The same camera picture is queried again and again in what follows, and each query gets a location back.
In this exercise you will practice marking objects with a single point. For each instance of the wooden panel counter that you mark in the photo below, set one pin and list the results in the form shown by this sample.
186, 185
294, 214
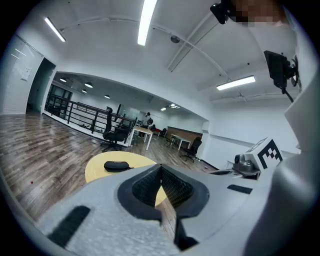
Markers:
185, 132

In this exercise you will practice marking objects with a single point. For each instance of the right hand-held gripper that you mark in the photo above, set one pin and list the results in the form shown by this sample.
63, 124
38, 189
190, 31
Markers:
252, 160

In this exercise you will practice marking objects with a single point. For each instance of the black pouch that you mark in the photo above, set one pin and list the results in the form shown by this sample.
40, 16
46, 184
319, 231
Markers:
116, 166

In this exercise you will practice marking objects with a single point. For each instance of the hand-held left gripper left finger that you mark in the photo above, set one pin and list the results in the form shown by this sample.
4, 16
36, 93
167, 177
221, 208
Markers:
105, 225

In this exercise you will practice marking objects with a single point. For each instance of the person's head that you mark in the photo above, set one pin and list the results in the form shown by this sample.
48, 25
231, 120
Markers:
257, 11

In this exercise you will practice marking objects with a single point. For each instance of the low black office chair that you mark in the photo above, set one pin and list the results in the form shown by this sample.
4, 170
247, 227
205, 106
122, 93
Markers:
193, 147

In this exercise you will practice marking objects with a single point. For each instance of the black metal railing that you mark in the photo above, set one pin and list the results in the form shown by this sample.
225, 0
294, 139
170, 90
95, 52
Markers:
75, 106

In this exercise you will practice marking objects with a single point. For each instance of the white desk with white legs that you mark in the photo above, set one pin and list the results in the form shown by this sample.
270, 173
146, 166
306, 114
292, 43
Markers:
182, 138
142, 130

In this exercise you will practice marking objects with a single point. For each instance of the black chest-mounted device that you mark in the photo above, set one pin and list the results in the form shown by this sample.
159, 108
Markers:
276, 67

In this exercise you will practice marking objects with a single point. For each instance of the tall black office chair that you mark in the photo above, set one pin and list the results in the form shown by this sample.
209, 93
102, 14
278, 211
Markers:
110, 130

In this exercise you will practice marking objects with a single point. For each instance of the black head-worn camera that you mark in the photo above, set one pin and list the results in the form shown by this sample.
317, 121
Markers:
221, 11

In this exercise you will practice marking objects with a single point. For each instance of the person's white shirt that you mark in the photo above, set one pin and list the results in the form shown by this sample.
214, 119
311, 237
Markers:
305, 120

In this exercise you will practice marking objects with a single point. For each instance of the long ceiling tube light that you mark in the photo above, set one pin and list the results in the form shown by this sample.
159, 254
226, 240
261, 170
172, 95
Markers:
236, 83
55, 29
146, 22

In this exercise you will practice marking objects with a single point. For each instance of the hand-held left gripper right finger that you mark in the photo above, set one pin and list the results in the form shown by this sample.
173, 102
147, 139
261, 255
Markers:
220, 200

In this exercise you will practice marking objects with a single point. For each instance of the round ceiling detector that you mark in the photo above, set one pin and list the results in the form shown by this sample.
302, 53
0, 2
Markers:
175, 39

